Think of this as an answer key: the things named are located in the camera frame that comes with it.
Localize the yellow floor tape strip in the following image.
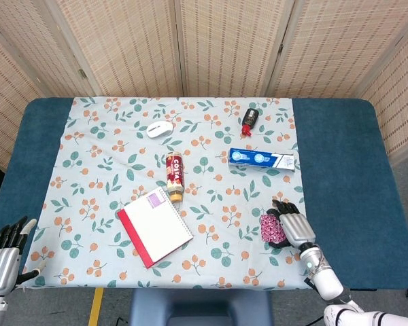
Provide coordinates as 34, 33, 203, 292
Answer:
88, 287, 105, 326

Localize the red cover spiral notebook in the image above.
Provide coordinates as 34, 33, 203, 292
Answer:
116, 186, 194, 270

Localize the white computer mouse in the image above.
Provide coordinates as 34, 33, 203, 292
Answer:
146, 120, 174, 139

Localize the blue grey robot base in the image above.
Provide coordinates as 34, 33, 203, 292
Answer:
129, 288, 273, 326

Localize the small red black bottle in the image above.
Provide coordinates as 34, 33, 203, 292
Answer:
241, 107, 259, 137

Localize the floral printed tablecloth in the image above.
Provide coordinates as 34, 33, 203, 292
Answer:
19, 96, 315, 290

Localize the bamboo folding screen panel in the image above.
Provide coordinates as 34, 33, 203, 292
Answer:
0, 0, 99, 98
0, 18, 47, 170
265, 0, 408, 99
175, 0, 296, 98
46, 0, 185, 98
356, 20, 408, 166

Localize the Costa coffee bottle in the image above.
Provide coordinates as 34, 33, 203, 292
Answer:
165, 151, 185, 204

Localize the blue white toothpaste box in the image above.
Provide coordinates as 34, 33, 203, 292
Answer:
228, 147, 296, 173

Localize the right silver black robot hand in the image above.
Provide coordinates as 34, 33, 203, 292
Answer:
265, 199, 317, 252

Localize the blue felt table cover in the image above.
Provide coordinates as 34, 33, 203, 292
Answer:
0, 97, 408, 292

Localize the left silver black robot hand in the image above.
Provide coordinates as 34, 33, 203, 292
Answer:
0, 216, 48, 295

